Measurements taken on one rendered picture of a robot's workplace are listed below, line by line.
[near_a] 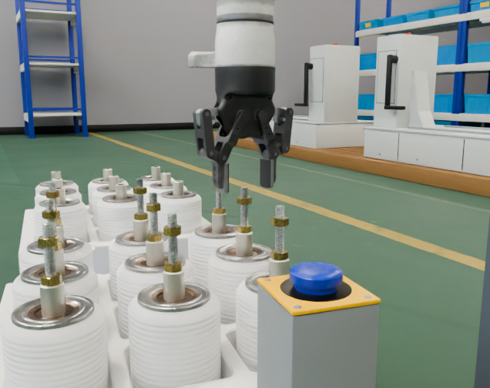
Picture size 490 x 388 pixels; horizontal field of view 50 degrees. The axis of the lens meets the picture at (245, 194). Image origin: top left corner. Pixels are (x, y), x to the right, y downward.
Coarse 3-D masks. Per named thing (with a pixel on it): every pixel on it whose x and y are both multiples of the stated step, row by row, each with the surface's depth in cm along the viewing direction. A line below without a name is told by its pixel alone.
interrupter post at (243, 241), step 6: (240, 234) 68; (246, 234) 68; (252, 234) 68; (240, 240) 68; (246, 240) 68; (252, 240) 68; (240, 246) 68; (246, 246) 68; (252, 246) 69; (240, 252) 68; (246, 252) 68; (252, 252) 69
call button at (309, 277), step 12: (300, 264) 40; (312, 264) 40; (324, 264) 40; (300, 276) 38; (312, 276) 37; (324, 276) 37; (336, 276) 38; (300, 288) 38; (312, 288) 37; (324, 288) 37; (336, 288) 39
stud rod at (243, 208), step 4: (244, 188) 67; (240, 192) 68; (244, 192) 67; (240, 196) 67; (244, 196) 67; (240, 208) 68; (244, 208) 67; (244, 212) 68; (240, 216) 68; (244, 216) 68; (244, 220) 68; (240, 224) 68; (244, 224) 68
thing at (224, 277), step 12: (216, 264) 66; (228, 264) 65; (240, 264) 65; (252, 264) 65; (264, 264) 66; (216, 276) 66; (228, 276) 65; (240, 276) 65; (216, 288) 67; (228, 288) 65; (228, 300) 66; (228, 312) 66
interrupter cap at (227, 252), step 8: (224, 248) 71; (232, 248) 71; (256, 248) 71; (264, 248) 71; (224, 256) 66; (232, 256) 67; (240, 256) 67; (248, 256) 67; (256, 256) 67; (264, 256) 66
